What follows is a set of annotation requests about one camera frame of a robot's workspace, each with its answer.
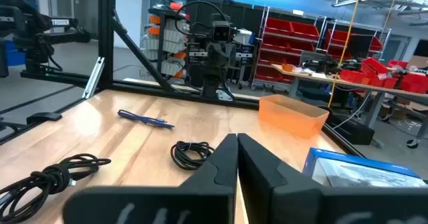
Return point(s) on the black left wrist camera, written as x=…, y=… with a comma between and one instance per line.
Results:
x=221, y=33

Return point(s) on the black neighbouring robot arm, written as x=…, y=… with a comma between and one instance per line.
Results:
x=33, y=26

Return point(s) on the flat black pad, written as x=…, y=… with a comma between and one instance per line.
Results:
x=43, y=117

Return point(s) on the rack of orange white parts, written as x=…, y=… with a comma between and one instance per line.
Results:
x=167, y=40

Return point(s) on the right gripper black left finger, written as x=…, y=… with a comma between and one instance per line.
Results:
x=133, y=205

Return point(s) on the blue product box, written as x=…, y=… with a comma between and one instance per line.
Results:
x=334, y=158

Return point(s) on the silver metal bracket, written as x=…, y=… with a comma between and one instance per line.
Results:
x=93, y=77

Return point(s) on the blue plastic bin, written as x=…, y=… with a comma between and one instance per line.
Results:
x=16, y=57

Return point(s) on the black table frame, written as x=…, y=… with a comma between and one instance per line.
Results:
x=106, y=33

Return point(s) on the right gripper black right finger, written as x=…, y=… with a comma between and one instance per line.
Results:
x=301, y=204

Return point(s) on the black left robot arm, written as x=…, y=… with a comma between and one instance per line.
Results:
x=214, y=85

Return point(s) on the red storage bin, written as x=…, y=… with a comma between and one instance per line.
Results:
x=414, y=83
x=372, y=67
x=354, y=77

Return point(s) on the long workbench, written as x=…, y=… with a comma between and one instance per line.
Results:
x=321, y=78

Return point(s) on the translucent orange bin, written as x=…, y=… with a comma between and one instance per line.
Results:
x=291, y=117

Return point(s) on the black box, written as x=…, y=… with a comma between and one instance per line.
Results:
x=354, y=132

